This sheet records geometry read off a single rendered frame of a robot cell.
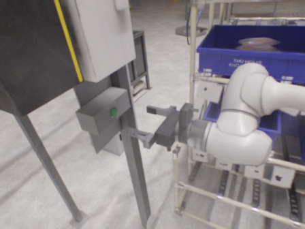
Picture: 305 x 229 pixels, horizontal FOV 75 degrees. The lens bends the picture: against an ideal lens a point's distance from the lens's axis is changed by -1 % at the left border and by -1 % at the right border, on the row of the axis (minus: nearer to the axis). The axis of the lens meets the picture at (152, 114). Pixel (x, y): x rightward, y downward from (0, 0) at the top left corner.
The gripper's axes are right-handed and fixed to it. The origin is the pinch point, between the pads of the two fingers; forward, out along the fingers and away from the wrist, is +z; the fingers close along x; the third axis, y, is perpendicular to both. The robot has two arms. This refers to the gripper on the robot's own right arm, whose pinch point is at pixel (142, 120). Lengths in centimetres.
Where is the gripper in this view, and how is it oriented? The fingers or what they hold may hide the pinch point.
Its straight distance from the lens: 68.0
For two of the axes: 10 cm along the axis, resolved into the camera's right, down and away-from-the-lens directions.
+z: -8.7, -2.1, 4.4
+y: 0.9, 8.2, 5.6
